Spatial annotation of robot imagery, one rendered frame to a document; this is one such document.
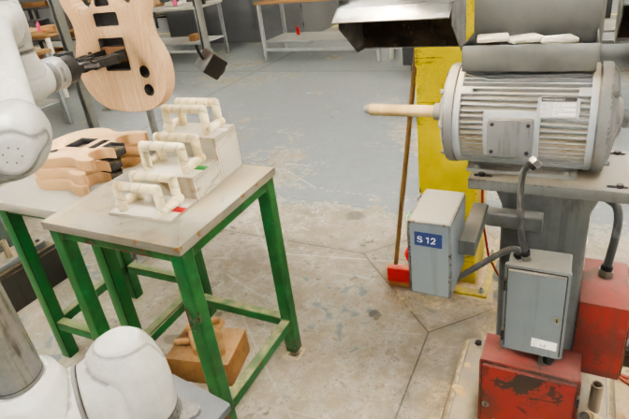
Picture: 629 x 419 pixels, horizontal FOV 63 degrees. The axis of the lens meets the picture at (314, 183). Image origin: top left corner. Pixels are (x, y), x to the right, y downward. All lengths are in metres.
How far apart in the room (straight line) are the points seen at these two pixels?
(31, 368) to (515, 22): 1.31
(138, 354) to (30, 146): 0.54
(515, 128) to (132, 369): 0.99
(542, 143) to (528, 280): 0.33
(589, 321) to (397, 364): 1.05
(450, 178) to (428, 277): 1.29
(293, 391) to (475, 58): 1.59
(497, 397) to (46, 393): 1.13
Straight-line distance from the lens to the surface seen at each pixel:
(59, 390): 1.23
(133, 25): 1.64
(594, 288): 1.56
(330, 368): 2.38
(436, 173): 2.48
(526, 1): 1.38
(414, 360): 2.39
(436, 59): 2.29
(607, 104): 1.25
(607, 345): 1.59
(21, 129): 0.88
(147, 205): 1.86
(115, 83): 1.75
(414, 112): 1.41
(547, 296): 1.38
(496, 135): 1.25
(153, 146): 1.85
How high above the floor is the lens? 1.71
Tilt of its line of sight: 26 degrees down
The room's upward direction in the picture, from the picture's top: 8 degrees counter-clockwise
